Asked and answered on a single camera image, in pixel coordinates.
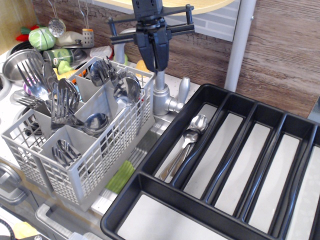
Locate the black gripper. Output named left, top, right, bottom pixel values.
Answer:
left=108, top=0, right=195, bottom=73

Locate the large spoon back compartment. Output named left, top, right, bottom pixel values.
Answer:
left=113, top=76, right=141, bottom=109

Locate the large spoon compartment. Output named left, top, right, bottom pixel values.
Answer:
left=75, top=112, right=110, bottom=137
left=113, top=76, right=141, bottom=109

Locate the teaspoon in tray upper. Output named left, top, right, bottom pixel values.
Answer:
left=159, top=114, right=209, bottom=181

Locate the teaspoon in tray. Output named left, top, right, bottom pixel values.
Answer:
left=159, top=114, right=209, bottom=181
left=169, top=129, right=200, bottom=178

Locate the large spoon middle compartment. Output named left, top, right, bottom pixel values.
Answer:
left=75, top=112, right=110, bottom=137

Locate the teaspoon in tray lower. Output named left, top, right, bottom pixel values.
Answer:
left=169, top=129, right=200, bottom=178

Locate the large fork outside basket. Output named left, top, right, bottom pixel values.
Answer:
left=17, top=53, right=50, bottom=102

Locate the grey plastic cutlery basket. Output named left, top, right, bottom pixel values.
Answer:
left=2, top=62, right=155, bottom=211

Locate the black cutlery tray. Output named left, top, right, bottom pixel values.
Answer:
left=100, top=84, right=320, bottom=240

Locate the yellow toy lemon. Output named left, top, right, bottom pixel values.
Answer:
left=135, top=59, right=150, bottom=73

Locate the light wooden shelf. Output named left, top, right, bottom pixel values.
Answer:
left=91, top=0, right=234, bottom=15

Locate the spoons back left compartment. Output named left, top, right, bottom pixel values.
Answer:
left=90, top=57, right=119, bottom=87

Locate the silver kitchen faucet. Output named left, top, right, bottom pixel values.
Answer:
left=113, top=28, right=191, bottom=116

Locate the hanging perforated skimmer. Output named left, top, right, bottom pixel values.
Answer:
left=48, top=0, right=66, bottom=38

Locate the green labelled tin can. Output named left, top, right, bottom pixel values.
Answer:
left=43, top=48, right=74, bottom=68

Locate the bundle of forks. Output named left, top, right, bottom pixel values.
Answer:
left=51, top=78, right=83, bottom=130

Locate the green toy cabbage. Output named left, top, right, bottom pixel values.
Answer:
left=28, top=27, right=56, bottom=51

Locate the steel pot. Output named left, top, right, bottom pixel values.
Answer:
left=2, top=49, right=45, bottom=87

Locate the green cloth sponge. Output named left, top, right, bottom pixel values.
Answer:
left=105, top=160, right=135, bottom=194

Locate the grey metal post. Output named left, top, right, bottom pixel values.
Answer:
left=224, top=0, right=257, bottom=92

